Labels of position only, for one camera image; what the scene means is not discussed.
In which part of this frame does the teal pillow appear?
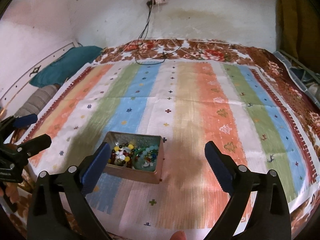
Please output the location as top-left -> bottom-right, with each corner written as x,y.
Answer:
29,45 -> 103,87

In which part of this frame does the blue grey patterned cloth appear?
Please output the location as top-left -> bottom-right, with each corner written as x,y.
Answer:
272,50 -> 320,105

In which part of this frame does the striped pastel cloth mat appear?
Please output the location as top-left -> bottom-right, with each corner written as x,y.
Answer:
24,60 -> 319,228

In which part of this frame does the yellow and black bead bracelet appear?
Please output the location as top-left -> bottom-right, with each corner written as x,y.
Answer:
110,143 -> 134,167

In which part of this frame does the white bed headboard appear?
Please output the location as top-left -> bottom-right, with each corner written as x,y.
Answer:
0,40 -> 78,120

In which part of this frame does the metal tin box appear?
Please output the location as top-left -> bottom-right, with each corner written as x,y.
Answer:
102,131 -> 165,184

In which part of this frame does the light blue bead bracelet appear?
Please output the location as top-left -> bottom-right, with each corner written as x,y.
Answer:
136,144 -> 160,168

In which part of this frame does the green jade bangle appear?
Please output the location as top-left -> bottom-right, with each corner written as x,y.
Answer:
132,149 -> 159,172

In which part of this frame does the person's right hand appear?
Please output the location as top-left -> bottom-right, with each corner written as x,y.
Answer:
169,231 -> 187,240

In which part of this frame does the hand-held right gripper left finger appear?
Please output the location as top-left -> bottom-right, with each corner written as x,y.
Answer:
26,142 -> 112,240

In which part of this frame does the black cable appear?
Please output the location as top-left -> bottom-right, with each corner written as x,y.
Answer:
135,2 -> 180,64

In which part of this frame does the grey striped pillow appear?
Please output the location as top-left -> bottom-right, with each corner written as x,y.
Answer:
14,85 -> 60,118

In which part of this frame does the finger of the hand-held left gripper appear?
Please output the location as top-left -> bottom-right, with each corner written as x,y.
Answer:
4,134 -> 52,168
0,113 -> 38,133

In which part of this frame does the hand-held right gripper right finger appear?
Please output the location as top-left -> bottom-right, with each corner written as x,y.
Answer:
204,141 -> 292,240

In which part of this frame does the yellow curtain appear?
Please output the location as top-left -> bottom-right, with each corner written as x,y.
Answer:
276,0 -> 318,63

